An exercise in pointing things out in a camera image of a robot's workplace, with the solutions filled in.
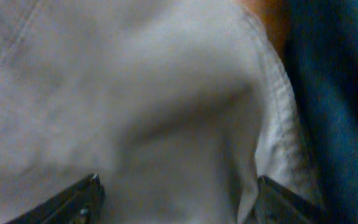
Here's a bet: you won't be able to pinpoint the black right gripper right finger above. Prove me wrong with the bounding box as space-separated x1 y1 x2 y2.
254 175 328 224

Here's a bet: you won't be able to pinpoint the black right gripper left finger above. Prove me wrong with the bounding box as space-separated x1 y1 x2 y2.
6 174 106 224

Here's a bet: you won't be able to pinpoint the grey shorts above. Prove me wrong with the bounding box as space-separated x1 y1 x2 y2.
0 0 323 223

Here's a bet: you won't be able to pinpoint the folded navy garment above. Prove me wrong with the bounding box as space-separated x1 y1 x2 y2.
288 0 358 223

